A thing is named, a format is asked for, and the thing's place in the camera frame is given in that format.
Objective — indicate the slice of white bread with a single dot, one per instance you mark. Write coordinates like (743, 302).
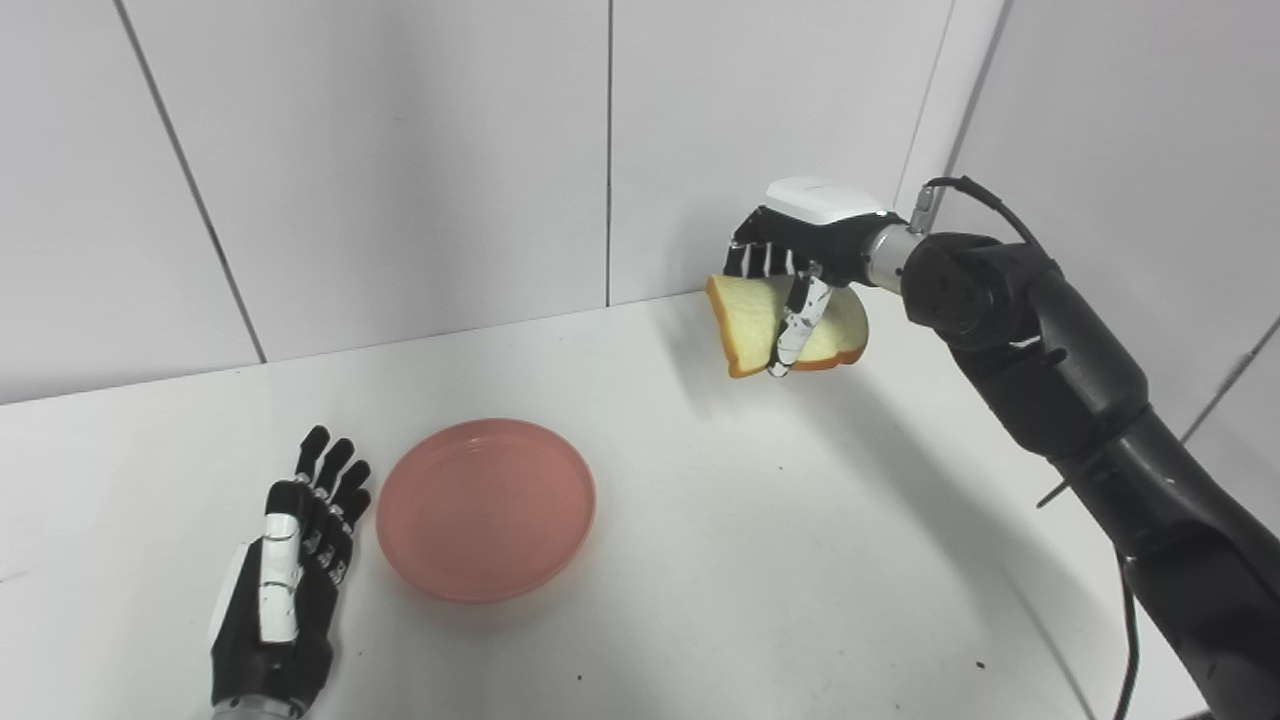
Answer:
(755, 320)

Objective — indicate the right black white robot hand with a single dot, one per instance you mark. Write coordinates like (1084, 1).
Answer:
(805, 255)

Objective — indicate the pink round plate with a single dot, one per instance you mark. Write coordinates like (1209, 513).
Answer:
(487, 510)

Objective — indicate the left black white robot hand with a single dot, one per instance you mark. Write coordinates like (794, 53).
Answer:
(285, 590)

